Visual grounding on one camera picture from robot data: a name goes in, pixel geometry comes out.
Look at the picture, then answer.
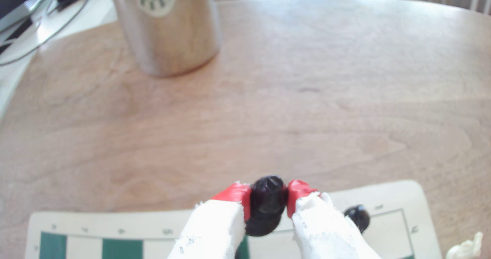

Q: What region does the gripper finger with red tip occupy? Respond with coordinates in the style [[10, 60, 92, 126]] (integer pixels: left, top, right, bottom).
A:
[[167, 181, 252, 259], [287, 179, 382, 259]]

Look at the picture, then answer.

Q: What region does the black pawn chess piece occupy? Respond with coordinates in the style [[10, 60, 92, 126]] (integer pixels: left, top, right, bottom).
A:
[[245, 175, 288, 237]]

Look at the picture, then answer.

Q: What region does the black king chess piece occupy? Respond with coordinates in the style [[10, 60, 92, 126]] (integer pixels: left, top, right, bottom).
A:
[[343, 204, 371, 234]]

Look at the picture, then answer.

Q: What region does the green and cream chess mat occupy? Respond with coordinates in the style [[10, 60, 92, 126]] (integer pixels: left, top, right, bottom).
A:
[[25, 179, 443, 259]]

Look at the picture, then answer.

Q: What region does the white knight chess piece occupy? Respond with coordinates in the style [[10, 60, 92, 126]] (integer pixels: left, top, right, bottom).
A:
[[445, 231, 485, 259]]

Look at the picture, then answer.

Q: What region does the grey laptop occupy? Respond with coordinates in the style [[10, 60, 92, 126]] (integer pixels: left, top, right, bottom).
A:
[[0, 0, 52, 33]]

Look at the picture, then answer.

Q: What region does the thin black cable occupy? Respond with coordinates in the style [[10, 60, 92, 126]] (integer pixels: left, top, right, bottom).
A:
[[0, 0, 94, 66]]

